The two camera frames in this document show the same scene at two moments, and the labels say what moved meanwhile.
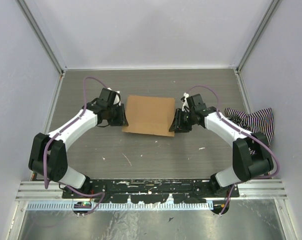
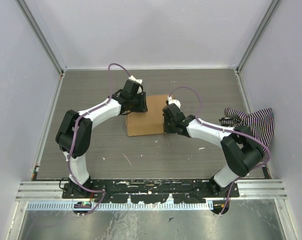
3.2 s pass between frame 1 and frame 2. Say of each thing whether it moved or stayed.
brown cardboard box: stayed
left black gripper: moved
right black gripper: moved
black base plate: stayed
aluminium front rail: stayed
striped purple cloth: stayed
